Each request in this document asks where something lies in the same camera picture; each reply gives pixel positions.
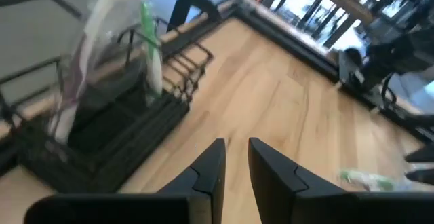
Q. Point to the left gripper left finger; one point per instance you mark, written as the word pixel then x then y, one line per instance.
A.
pixel 207 183

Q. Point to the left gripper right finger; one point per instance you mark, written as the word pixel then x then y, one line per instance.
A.
pixel 271 183

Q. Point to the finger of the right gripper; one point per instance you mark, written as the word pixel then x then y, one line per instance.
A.
pixel 424 177
pixel 424 154

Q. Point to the green toothbrush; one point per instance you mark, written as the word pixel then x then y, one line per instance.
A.
pixel 154 71
pixel 366 180

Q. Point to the purple toothbrush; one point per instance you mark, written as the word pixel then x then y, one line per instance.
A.
pixel 62 125

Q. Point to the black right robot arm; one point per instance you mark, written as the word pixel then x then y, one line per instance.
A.
pixel 390 61

